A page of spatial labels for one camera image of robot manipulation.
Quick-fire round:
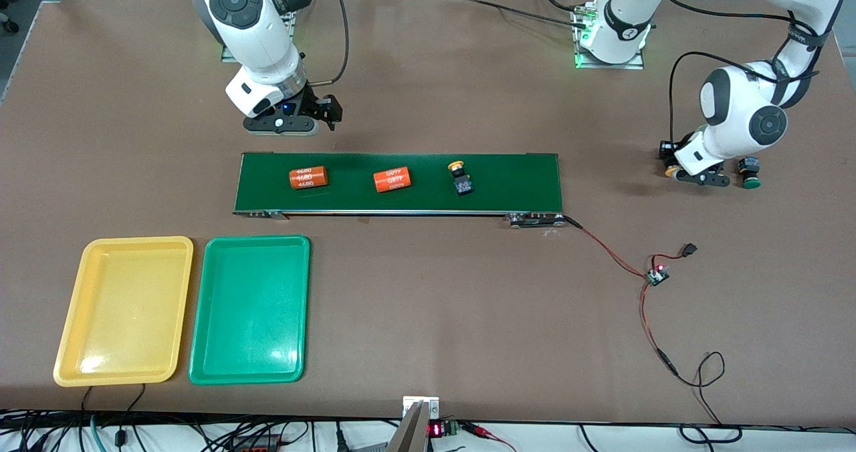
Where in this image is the yellow plastic tray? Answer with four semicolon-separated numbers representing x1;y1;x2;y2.
53;236;195;388

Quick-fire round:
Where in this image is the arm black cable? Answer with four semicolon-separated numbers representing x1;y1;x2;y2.
645;0;830;148
321;0;350;86

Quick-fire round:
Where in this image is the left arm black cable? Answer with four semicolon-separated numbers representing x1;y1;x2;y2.
645;0;830;148

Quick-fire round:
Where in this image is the red power strip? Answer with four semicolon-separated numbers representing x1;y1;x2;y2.
227;435;285;452

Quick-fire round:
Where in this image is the green conveyor belt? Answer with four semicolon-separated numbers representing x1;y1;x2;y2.
232;151;566;229

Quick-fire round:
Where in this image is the black cable on table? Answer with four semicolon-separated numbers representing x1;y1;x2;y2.
461;0;593;26

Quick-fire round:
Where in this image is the red clip lead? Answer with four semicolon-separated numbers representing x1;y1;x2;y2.
461;422;517;452

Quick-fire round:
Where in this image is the green push button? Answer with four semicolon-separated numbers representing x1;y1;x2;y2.
738;157;762;190

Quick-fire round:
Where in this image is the teal cable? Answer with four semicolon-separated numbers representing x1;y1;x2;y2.
89;413;109;452

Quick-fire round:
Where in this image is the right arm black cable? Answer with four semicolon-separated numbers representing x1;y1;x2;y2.
321;0;350;86

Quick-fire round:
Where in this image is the black plug with wire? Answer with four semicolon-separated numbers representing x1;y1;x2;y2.
659;242;698;263

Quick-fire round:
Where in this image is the green plastic tray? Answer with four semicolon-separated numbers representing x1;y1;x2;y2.
188;235;312;386

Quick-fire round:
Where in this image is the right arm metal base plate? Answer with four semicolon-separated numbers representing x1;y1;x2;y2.
221;7;300;64

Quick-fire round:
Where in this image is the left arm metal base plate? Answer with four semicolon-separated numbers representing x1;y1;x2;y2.
572;1;646;70

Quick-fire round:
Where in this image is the red black power wire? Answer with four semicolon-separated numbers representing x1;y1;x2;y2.
639;281;743;443

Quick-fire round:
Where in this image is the red black conveyor wire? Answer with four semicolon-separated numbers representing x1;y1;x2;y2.
562;215;653;279

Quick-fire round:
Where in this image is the grey metal camera bracket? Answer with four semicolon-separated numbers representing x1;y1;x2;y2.
387;396;441;452

